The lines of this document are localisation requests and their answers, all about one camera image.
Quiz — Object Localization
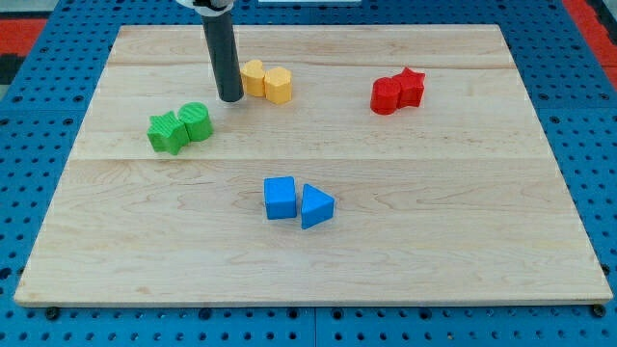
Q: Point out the blue triangle block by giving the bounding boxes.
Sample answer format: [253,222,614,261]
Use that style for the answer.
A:
[301,184,335,229]

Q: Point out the blue cube block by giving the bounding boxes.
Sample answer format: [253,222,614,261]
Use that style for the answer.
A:
[263,176,297,220]

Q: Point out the yellow hexagon block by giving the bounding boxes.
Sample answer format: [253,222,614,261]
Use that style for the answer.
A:
[264,67,293,104]

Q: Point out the red cylinder block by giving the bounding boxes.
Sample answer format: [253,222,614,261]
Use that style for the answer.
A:
[370,77,401,116]

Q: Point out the yellow heart block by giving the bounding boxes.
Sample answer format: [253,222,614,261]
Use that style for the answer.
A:
[240,60,265,97]

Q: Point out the green cylinder block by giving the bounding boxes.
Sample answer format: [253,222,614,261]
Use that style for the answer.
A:
[178,102,213,142]

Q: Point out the red star block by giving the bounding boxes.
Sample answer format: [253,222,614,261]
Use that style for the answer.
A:
[392,67,425,109]

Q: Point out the green star block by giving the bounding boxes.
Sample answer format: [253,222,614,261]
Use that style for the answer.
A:
[147,111,190,155]

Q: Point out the light wooden board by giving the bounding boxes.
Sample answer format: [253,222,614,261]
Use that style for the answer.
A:
[14,25,613,307]

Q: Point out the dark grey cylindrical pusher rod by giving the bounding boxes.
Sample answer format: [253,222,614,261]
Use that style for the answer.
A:
[201,12,244,102]

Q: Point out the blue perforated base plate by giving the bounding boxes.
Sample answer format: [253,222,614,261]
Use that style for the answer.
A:
[1,1,616,346]

